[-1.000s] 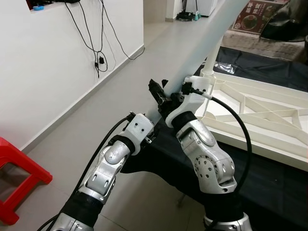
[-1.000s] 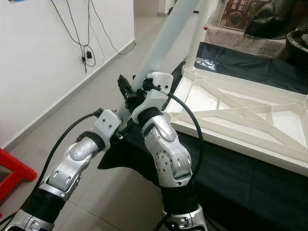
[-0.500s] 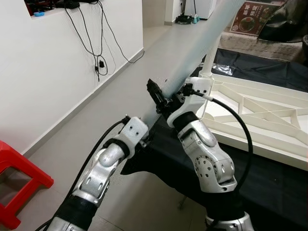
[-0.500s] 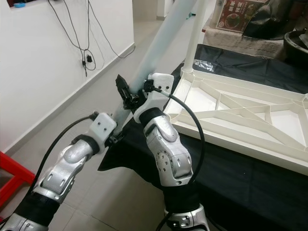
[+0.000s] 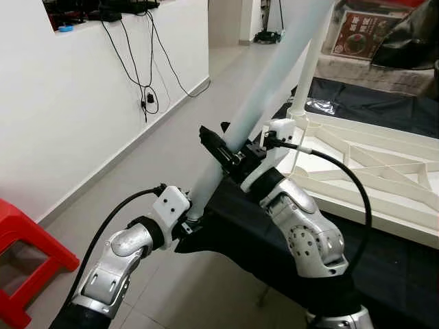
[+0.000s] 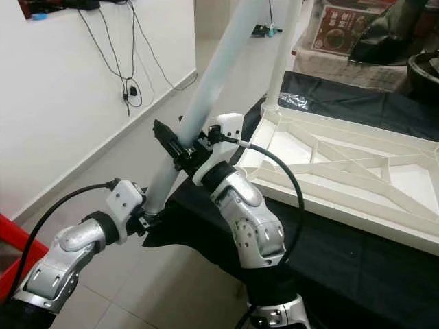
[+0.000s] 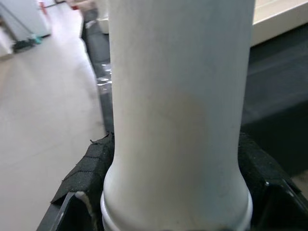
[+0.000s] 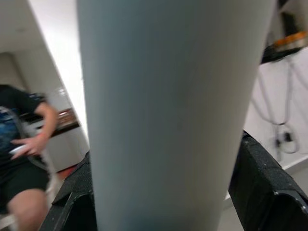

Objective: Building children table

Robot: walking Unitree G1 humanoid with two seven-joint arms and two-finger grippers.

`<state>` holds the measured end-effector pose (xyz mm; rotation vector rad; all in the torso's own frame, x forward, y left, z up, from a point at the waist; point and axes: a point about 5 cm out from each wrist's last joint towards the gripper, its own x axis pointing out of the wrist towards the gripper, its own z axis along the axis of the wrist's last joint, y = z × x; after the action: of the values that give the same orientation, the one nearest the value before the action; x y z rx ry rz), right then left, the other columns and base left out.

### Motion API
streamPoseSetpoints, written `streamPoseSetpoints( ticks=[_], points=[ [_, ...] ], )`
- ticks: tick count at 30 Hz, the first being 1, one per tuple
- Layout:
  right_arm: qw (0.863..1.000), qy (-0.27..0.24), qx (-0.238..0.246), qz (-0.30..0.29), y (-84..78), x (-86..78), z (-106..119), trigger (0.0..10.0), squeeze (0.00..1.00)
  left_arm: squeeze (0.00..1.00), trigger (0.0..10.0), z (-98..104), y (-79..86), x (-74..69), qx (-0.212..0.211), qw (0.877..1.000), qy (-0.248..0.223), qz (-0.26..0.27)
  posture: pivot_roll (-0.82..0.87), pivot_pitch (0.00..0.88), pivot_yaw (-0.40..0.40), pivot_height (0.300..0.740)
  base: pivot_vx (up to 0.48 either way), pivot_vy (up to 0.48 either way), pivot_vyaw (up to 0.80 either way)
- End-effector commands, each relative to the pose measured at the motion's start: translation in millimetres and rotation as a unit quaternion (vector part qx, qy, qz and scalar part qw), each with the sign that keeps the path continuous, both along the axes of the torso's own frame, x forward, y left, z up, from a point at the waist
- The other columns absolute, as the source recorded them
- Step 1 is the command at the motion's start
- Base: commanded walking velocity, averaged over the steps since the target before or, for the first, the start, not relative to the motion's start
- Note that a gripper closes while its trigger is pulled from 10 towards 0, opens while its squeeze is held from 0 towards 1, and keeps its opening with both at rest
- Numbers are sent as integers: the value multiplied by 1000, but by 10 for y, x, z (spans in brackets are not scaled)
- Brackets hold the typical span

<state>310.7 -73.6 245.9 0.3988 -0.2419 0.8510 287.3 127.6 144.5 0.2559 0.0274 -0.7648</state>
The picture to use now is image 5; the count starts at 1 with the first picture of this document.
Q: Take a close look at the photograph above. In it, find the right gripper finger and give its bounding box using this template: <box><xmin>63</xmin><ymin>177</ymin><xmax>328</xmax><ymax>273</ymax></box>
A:
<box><xmin>199</xmin><ymin>125</ymin><xmax>242</xmax><ymax>169</ymax></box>

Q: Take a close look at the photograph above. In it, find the white plastic table leg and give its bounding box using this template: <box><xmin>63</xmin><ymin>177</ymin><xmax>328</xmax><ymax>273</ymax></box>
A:
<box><xmin>288</xmin><ymin>34</ymin><xmax>329</xmax><ymax>127</ymax></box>
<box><xmin>184</xmin><ymin>0</ymin><xmax>338</xmax><ymax>223</ymax></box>

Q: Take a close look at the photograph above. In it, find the clear plastic bag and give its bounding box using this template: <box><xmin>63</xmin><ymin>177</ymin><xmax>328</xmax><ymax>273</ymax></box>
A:
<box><xmin>305</xmin><ymin>98</ymin><xmax>342</xmax><ymax>116</ymax></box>

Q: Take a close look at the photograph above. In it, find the black mop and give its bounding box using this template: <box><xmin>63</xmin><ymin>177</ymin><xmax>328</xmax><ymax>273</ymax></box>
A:
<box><xmin>254</xmin><ymin>0</ymin><xmax>285</xmax><ymax>45</ymax></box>

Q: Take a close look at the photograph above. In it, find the beige covered bench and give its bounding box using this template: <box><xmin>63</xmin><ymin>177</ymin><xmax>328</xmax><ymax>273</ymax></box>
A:
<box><xmin>312</xmin><ymin>55</ymin><xmax>439</xmax><ymax>97</ymax></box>

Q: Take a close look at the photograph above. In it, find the red plastic stool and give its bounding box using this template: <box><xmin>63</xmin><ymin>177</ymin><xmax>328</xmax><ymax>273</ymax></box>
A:
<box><xmin>0</xmin><ymin>199</ymin><xmax>82</xmax><ymax>329</ymax></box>

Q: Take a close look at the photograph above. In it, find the cream plastic table top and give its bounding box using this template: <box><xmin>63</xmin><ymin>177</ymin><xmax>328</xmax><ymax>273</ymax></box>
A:
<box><xmin>274</xmin><ymin>110</ymin><xmax>439</xmax><ymax>249</ymax></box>

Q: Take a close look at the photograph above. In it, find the orange lid storage box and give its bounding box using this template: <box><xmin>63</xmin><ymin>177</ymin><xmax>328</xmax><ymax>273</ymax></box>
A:
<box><xmin>329</xmin><ymin>0</ymin><xmax>412</xmax><ymax>66</ymax></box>

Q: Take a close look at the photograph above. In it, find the black tablecloth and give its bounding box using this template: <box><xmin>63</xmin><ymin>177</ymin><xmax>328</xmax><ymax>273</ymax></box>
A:
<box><xmin>175</xmin><ymin>77</ymin><xmax>439</xmax><ymax>329</ymax></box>

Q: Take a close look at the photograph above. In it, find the black bag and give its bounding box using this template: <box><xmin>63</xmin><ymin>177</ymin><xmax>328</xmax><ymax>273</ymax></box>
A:
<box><xmin>370</xmin><ymin>0</ymin><xmax>439</xmax><ymax>71</ymax></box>

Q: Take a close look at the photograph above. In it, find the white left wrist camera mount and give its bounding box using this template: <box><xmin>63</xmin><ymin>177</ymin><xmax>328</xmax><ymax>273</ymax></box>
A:
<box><xmin>152</xmin><ymin>185</ymin><xmax>193</xmax><ymax>230</ymax></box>

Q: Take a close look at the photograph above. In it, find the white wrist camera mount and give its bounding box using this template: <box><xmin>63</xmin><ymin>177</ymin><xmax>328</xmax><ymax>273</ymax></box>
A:
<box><xmin>240</xmin><ymin>118</ymin><xmax>297</xmax><ymax>193</ymax></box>
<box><xmin>152</xmin><ymin>185</ymin><xmax>193</xmax><ymax>230</ymax></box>

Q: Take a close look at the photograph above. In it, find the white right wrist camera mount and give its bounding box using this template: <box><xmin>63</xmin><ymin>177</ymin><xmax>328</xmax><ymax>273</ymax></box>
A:
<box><xmin>240</xmin><ymin>118</ymin><xmax>297</xmax><ymax>193</ymax></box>

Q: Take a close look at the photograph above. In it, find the black wall cable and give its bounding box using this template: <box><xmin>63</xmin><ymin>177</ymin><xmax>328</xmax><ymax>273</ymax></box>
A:
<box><xmin>99</xmin><ymin>10</ymin><xmax>213</xmax><ymax>124</ymax></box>

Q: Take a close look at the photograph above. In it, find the dark wall shelf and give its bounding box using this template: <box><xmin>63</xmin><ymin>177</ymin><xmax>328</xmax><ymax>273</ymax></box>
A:
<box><xmin>41</xmin><ymin>0</ymin><xmax>162</xmax><ymax>32</ymax></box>

